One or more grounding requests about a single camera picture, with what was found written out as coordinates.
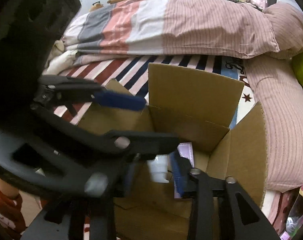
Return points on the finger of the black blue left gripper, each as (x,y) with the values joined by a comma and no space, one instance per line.
(66,91)

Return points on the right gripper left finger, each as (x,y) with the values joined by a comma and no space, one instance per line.
(79,174)

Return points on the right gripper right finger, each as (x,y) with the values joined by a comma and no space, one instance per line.
(221,208)

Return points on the purple travel box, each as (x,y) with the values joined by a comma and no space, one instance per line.
(186,150)

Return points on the striped plush blanket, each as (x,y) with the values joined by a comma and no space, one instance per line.
(132,73)

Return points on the cream fleece blanket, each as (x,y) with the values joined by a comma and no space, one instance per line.
(57,49)

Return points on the white bottle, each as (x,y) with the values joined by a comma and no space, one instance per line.
(158,169)

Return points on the brown cardboard box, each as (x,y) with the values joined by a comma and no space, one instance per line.
(198,106)

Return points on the folded striped quilt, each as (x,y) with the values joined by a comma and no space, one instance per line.
(171,27)

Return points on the pink striped pillow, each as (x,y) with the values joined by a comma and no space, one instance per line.
(287,25)

